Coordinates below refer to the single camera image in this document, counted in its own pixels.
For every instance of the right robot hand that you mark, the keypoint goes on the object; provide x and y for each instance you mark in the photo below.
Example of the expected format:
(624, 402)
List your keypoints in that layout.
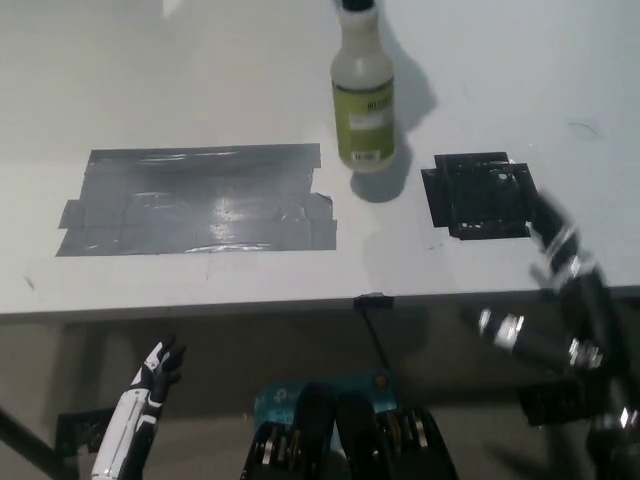
(585, 310)

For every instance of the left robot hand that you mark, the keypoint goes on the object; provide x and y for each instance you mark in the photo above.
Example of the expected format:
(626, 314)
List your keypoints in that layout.
(162, 365)

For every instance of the spray bottle with green label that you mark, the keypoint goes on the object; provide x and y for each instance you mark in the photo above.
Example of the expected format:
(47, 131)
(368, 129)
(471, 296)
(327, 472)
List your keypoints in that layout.
(361, 100)

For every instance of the black table leg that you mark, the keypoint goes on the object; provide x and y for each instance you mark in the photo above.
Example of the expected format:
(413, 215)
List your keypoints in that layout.
(30, 442)

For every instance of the black tape square patch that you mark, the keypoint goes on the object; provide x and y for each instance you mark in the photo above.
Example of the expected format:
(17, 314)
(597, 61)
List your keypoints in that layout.
(475, 200)

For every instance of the small black tape strip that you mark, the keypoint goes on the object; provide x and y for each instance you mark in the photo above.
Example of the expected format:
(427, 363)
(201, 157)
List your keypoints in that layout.
(372, 301)

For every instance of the grey duct tape patch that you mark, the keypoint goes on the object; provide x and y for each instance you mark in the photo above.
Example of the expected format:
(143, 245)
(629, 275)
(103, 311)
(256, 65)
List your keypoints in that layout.
(200, 200)

